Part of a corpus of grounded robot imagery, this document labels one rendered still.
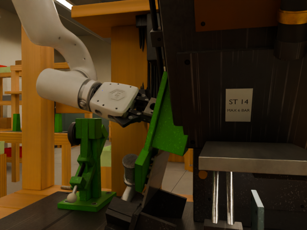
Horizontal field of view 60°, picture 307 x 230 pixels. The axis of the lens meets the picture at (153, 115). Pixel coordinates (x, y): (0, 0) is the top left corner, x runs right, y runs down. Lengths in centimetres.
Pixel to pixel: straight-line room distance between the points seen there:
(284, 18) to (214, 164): 21
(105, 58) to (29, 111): 1087
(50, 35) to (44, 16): 4
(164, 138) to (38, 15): 40
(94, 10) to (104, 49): 1112
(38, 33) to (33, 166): 62
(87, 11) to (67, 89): 33
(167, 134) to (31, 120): 72
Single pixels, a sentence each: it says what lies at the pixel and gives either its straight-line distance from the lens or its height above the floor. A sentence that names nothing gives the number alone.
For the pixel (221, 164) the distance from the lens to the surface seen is 36.
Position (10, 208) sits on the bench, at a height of 88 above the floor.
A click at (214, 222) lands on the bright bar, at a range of 48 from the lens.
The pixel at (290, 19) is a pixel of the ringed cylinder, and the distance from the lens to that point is 41.
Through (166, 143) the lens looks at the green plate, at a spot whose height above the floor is 112.
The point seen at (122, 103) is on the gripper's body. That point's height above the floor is 121.
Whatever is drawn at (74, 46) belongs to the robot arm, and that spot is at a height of 137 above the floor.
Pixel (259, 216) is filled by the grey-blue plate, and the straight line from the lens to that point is 48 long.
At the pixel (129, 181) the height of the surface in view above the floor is 104.
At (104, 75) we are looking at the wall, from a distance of 1187.
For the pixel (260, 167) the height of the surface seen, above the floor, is 112.
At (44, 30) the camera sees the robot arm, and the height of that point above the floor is 138.
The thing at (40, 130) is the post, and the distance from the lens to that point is 114.
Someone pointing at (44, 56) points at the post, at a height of 141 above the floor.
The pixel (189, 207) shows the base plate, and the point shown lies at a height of 90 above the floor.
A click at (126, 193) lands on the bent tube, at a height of 100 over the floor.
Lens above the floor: 119
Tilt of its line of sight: 1 degrees down
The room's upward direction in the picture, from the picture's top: straight up
